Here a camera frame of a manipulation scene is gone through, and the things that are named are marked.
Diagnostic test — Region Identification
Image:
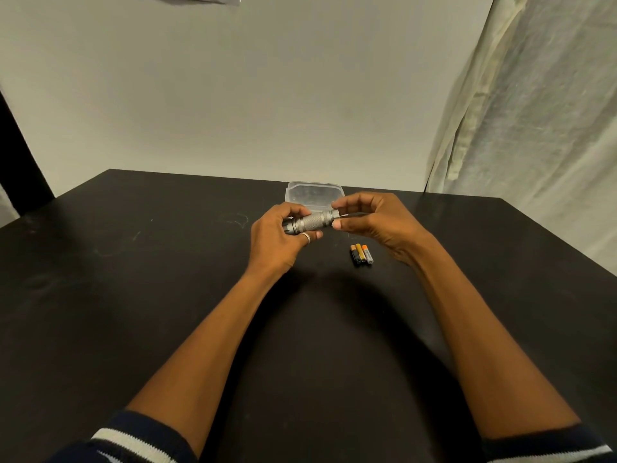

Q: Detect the person's left forearm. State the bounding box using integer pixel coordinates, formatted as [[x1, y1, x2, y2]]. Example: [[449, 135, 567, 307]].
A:
[[126, 269, 285, 458]]

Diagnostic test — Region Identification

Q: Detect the white curtain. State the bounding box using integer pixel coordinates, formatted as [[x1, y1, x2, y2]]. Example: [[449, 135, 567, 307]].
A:
[[423, 0, 617, 277]]

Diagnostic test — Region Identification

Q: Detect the clear plastic container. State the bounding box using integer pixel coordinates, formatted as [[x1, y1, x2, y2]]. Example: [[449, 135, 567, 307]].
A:
[[283, 181, 346, 213]]

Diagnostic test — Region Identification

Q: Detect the person's left hand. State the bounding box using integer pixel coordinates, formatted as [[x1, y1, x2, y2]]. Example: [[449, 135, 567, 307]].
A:
[[244, 202, 325, 281]]

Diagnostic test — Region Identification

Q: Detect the navy striped sweater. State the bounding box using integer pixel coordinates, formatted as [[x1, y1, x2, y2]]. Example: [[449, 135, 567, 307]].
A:
[[48, 410, 616, 463]]

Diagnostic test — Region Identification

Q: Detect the grey metal flashlight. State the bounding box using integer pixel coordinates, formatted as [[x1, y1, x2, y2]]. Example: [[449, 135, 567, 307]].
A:
[[282, 208, 341, 237]]

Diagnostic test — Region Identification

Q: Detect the person's right hand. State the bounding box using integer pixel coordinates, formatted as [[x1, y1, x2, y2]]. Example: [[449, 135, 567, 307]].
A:
[[330, 191, 437, 267]]

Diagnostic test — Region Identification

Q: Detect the person's right forearm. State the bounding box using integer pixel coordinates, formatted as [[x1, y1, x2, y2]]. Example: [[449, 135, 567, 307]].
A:
[[409, 241, 581, 440]]

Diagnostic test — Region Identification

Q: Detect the black door frame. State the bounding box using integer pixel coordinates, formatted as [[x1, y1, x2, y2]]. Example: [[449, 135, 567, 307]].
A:
[[0, 91, 55, 217]]

